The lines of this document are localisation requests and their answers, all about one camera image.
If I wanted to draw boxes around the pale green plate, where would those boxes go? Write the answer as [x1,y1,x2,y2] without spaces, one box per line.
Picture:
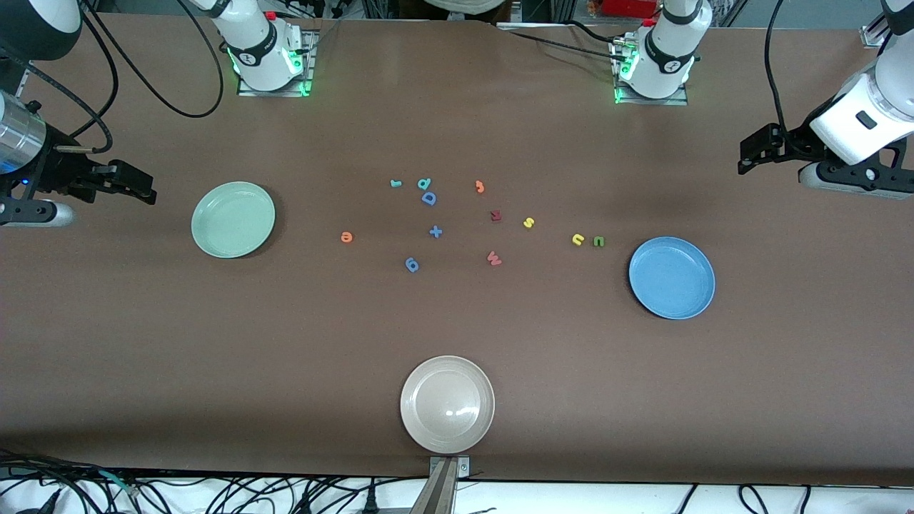
[191,181,276,258]

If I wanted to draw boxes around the blue plate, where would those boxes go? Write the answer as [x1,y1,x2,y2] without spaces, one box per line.
[628,236,715,320]

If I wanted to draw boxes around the red box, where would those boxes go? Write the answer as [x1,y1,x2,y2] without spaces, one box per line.
[600,0,661,19]

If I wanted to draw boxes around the beige plate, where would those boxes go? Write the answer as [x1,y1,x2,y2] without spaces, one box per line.
[400,356,496,455]

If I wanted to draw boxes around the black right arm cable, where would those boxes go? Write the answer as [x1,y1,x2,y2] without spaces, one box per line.
[21,0,225,155]

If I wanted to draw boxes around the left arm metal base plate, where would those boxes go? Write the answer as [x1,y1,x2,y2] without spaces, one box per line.
[613,39,690,106]

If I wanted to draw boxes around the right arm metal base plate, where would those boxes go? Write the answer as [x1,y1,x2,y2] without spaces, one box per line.
[237,31,318,98]

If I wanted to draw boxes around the black cable across table edge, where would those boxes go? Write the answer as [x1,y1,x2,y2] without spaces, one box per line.
[496,21,629,64]

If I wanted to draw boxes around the teal cable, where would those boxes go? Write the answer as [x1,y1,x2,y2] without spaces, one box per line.
[96,468,140,497]

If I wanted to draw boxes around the black looped cable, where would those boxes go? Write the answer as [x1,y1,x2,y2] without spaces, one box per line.
[738,484,772,514]

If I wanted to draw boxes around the metal camera stand bracket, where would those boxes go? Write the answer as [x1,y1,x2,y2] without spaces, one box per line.
[411,455,472,514]

